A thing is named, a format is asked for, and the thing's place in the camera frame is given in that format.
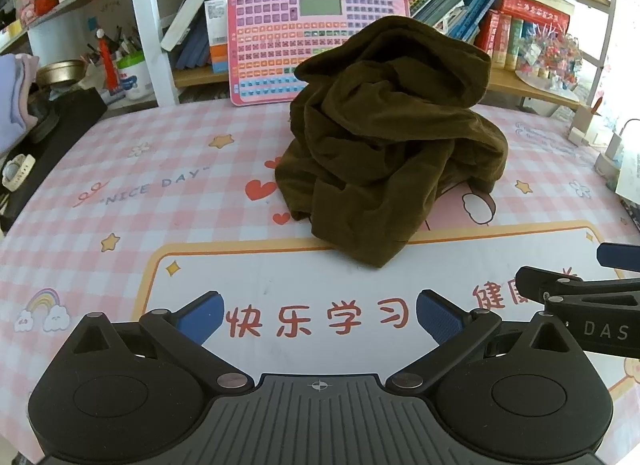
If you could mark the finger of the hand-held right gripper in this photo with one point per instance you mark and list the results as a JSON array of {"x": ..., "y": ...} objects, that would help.
[
  {"x": 537, "y": 282},
  {"x": 620, "y": 255}
]

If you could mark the white tub with green lid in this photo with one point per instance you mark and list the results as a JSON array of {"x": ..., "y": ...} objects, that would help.
[{"x": 134, "y": 77}]

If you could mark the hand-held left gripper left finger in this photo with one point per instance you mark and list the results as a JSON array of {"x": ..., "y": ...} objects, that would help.
[{"x": 200, "y": 317}]

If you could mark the pink checked printed desk mat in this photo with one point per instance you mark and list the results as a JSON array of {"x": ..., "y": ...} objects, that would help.
[{"x": 150, "y": 195}]

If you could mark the red tasselled pen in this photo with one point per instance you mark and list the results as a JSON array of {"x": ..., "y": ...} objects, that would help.
[{"x": 107, "y": 65}]

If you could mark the stack of lilac clothes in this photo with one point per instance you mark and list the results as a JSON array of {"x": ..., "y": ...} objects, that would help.
[{"x": 12, "y": 95}]

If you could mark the white and orange box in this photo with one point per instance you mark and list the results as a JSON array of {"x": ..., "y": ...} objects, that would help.
[{"x": 217, "y": 30}]

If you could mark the red dictionaries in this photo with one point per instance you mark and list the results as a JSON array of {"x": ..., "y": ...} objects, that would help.
[{"x": 535, "y": 7}]

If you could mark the white smartwatch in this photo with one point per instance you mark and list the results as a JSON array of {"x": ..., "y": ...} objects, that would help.
[{"x": 17, "y": 170}]

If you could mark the gold metal bowl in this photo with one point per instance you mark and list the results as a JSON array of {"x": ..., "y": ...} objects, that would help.
[{"x": 57, "y": 74}]

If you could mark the bunch of pens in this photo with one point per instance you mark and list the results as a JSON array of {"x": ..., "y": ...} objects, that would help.
[{"x": 125, "y": 45}]

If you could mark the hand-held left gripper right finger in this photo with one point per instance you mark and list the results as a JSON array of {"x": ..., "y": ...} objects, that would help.
[{"x": 440, "y": 317}]

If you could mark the pink toy learning tablet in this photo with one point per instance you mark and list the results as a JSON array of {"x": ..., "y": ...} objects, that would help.
[{"x": 270, "y": 35}]

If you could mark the black case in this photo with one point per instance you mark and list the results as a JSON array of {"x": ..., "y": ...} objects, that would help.
[{"x": 55, "y": 145}]

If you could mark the thick white book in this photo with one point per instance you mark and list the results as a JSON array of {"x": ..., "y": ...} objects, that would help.
[{"x": 192, "y": 10}]

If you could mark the white charger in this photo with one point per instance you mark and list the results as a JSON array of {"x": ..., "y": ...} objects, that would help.
[{"x": 616, "y": 145}]

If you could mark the brown garment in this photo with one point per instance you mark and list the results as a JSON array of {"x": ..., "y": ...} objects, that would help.
[{"x": 390, "y": 145}]

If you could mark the red round ornament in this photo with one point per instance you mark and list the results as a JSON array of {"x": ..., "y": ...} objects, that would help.
[{"x": 45, "y": 4}]

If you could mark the colourful candy bouquet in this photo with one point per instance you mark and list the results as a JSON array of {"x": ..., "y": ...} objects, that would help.
[{"x": 550, "y": 57}]

